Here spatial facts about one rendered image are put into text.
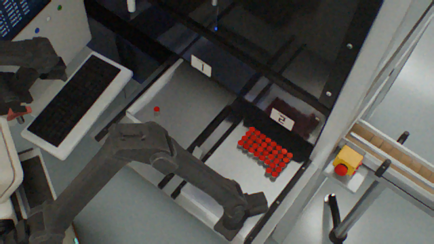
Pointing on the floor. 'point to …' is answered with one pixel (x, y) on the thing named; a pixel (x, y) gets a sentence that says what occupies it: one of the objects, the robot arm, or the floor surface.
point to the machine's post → (350, 97)
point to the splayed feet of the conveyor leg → (334, 218)
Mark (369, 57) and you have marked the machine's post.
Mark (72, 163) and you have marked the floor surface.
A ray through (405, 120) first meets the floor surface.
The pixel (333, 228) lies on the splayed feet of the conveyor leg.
